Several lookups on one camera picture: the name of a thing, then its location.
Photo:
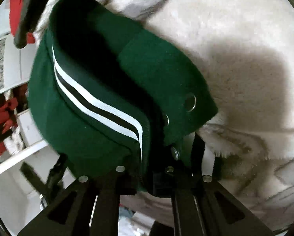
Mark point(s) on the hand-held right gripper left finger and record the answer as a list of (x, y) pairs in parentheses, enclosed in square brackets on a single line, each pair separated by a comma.
[(123, 182)]

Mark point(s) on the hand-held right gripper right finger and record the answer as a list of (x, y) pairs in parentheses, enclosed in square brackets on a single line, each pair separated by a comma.
[(161, 184)]

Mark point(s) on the green and white varsity jacket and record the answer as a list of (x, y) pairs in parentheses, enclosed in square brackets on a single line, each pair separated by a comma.
[(107, 78)]

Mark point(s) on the person's left forearm red sleeve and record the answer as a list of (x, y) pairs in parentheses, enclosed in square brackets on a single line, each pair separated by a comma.
[(17, 12)]

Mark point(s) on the white shelf cabinet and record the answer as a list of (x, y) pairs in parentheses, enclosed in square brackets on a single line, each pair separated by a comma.
[(6, 61)]

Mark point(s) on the white storage chest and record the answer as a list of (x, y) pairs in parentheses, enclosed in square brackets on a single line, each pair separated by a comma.
[(11, 194)]

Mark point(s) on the red cloth items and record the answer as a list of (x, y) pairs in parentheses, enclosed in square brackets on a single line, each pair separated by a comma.
[(1, 125)]

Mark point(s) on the pink floral plush blanket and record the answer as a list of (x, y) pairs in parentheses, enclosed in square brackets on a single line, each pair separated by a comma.
[(235, 78)]

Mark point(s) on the black metal frame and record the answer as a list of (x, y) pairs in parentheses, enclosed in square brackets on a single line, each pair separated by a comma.
[(51, 177)]

